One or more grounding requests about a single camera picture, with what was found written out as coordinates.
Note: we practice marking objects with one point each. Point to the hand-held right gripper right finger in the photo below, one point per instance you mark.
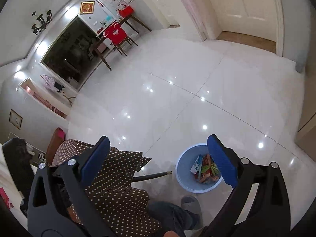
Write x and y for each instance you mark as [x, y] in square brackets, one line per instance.
[222, 163]

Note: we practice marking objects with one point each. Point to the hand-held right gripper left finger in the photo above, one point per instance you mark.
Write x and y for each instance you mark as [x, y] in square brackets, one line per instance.
[96, 163]

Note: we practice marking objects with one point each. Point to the brown red paper bag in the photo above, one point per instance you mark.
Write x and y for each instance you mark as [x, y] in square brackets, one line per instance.
[206, 179]

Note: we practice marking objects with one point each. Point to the blue trash bin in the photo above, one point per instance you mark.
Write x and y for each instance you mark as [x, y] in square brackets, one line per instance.
[185, 175]

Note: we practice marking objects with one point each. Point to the person's right hand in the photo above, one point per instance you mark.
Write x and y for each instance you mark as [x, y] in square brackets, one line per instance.
[171, 234]

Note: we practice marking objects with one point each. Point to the brown polka dot tablecloth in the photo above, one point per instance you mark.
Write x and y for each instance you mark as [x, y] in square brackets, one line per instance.
[118, 202]

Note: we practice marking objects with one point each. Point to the red brown bench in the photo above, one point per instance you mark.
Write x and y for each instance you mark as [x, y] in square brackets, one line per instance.
[53, 148]

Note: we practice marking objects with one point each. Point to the grey slipper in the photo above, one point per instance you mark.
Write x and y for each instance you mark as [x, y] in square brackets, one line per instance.
[191, 205]

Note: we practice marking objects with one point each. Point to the black table leg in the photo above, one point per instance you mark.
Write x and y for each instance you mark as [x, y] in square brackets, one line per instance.
[153, 175]

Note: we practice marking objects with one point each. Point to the white clothes rack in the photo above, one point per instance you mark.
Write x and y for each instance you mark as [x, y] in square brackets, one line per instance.
[37, 153]

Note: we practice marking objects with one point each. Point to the wooden coat stand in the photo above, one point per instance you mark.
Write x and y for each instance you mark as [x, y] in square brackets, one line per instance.
[70, 100]

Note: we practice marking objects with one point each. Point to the person's leg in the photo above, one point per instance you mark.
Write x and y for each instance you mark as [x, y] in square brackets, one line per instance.
[170, 217]

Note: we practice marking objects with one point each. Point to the black rectangular object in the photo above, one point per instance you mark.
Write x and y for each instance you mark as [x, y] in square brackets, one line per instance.
[17, 167]

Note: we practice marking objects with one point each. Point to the pink jacket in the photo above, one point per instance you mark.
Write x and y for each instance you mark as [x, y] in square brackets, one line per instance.
[49, 81]

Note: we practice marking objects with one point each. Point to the pink red card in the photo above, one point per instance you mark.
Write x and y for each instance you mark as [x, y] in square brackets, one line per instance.
[6, 197]

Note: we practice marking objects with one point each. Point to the wooden chair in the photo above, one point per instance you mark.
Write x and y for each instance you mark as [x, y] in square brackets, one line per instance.
[123, 42]

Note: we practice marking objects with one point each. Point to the red chair cover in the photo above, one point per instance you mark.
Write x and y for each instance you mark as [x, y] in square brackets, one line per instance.
[116, 33]

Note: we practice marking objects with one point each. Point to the teal tabletop item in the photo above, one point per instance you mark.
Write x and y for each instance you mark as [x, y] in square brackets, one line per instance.
[109, 19]

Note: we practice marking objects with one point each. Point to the dark wooden dining table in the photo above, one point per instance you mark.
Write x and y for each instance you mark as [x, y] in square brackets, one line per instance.
[142, 24]

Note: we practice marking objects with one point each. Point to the black chandelier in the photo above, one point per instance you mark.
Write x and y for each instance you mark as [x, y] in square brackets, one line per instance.
[40, 24]

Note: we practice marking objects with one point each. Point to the pink curtain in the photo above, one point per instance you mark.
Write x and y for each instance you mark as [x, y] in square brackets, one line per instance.
[190, 9]

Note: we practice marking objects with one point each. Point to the white door behind pink curtain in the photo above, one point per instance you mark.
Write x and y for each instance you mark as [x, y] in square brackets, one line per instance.
[242, 5]

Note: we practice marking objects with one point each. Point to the small framed wall picture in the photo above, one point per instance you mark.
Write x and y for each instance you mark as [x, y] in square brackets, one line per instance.
[15, 119]

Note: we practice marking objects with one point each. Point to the red gold wall decoration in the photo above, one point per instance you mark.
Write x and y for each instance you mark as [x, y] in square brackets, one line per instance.
[87, 8]

